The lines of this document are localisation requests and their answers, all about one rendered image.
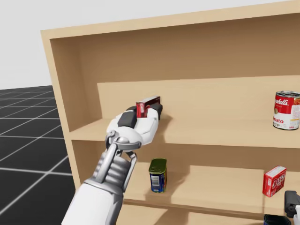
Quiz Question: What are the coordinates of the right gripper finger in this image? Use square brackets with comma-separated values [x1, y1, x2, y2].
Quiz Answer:
[283, 190, 300, 225]

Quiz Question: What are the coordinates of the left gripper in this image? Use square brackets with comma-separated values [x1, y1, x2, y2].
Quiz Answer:
[106, 104, 164, 151]

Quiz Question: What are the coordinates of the blue flat can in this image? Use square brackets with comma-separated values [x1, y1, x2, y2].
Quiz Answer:
[263, 213, 294, 225]

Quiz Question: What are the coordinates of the red and white carton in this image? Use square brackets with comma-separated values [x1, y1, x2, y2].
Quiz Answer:
[262, 165, 287, 198]

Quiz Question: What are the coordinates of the green and blue rectangular can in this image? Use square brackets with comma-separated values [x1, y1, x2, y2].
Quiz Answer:
[149, 158, 168, 194]

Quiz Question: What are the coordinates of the pale wooden shelf unit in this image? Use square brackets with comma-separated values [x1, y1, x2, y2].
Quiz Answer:
[40, 4, 300, 225]

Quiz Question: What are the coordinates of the red and white can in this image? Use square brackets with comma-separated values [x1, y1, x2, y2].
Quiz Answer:
[272, 90, 300, 130]

